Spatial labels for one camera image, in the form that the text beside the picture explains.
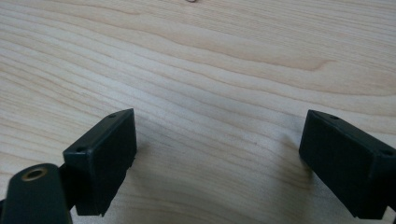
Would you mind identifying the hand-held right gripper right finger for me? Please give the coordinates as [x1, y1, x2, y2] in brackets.
[298, 108, 396, 220]

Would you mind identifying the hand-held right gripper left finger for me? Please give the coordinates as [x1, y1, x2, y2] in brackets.
[63, 107, 138, 217]

